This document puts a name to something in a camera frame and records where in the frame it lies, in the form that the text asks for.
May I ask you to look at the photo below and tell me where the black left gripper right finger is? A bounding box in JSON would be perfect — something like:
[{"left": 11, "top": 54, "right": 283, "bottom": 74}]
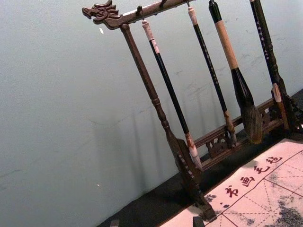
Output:
[{"left": 192, "top": 216, "right": 205, "bottom": 227}]

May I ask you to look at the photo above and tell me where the black table cloth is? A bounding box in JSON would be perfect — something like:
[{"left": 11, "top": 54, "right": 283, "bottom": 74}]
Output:
[{"left": 96, "top": 88, "right": 303, "bottom": 227}]

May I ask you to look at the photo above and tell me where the white felt calligraphy mat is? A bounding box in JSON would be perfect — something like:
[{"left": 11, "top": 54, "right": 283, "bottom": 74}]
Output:
[{"left": 204, "top": 138, "right": 303, "bottom": 227}]

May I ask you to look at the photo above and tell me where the slim black calligraphy brush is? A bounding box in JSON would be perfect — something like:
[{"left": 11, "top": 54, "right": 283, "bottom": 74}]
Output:
[
  {"left": 141, "top": 19, "right": 204, "bottom": 171},
  {"left": 187, "top": 6, "right": 238, "bottom": 147},
  {"left": 249, "top": 0, "right": 291, "bottom": 130}
]

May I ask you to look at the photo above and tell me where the dark wooden dragon brush rack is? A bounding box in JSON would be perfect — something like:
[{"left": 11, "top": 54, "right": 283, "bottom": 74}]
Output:
[{"left": 81, "top": 0, "right": 303, "bottom": 222}]

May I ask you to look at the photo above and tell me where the large tan-handled calligraphy brush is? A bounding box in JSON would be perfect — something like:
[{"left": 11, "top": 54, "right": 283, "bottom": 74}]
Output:
[{"left": 208, "top": 0, "right": 264, "bottom": 144}]

